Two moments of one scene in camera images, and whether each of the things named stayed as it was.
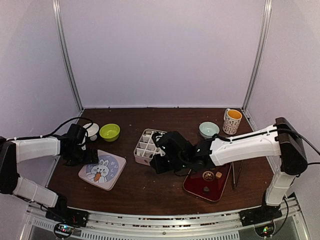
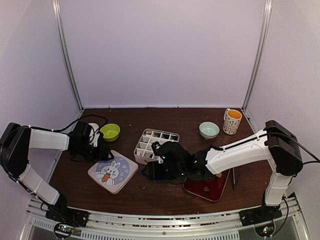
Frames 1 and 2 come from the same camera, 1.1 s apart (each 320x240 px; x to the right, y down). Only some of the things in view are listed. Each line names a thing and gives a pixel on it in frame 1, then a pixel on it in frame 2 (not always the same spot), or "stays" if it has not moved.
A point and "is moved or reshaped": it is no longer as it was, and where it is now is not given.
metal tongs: (234, 185) stays
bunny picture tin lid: (104, 173) is moved or reshaped
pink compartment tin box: (146, 148) stays
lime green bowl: (109, 132) stays
